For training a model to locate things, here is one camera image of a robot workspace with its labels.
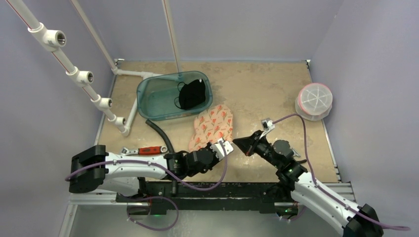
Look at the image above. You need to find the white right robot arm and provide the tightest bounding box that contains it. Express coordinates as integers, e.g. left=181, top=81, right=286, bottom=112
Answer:
left=233, top=130, right=384, bottom=237

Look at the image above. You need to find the round pink white laundry bag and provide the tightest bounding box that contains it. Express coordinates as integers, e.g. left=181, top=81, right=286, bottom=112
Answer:
left=295, top=83, right=333, bottom=121

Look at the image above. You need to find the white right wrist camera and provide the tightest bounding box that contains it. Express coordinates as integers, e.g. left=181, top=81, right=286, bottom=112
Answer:
left=261, top=118, right=275, bottom=131

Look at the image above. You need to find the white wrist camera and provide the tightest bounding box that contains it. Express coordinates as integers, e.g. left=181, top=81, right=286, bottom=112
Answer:
left=261, top=118, right=275, bottom=131
left=210, top=138, right=234, bottom=161

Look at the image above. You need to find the teal plastic basin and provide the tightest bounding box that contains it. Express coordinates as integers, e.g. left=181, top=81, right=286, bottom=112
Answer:
left=136, top=71, right=213, bottom=121

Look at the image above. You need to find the black corrugated hose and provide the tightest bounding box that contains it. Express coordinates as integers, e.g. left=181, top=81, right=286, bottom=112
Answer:
left=145, top=119, right=179, bottom=197

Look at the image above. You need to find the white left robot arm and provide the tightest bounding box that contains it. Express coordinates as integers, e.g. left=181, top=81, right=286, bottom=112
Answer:
left=65, top=141, right=234, bottom=202

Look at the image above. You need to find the white PVC pipe rack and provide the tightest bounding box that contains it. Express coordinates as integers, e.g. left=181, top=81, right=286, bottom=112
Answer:
left=4, top=0, right=184, bottom=137

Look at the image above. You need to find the black bra in basin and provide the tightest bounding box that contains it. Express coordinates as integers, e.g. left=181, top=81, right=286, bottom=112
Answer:
left=174, top=79, right=206, bottom=110

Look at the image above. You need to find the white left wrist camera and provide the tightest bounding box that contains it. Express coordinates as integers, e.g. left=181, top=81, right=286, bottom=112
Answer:
left=210, top=138, right=234, bottom=161

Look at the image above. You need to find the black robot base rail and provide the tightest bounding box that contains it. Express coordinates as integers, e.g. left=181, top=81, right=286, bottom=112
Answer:
left=116, top=181, right=304, bottom=217

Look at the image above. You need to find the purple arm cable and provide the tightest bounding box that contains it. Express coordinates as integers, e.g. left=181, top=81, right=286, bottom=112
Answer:
left=65, top=140, right=229, bottom=193
left=272, top=113, right=412, bottom=232

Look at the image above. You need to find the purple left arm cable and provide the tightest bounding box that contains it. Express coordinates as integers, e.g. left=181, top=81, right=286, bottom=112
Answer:
left=65, top=140, right=229, bottom=193

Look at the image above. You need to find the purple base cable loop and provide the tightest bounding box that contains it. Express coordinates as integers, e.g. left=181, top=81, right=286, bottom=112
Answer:
left=126, top=195, right=181, bottom=232

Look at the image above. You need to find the red handled adjustable wrench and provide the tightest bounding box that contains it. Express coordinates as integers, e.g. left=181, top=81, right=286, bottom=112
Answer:
left=121, top=146, right=168, bottom=156

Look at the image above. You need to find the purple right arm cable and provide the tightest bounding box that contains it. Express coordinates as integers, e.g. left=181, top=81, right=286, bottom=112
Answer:
left=272, top=113, right=412, bottom=232

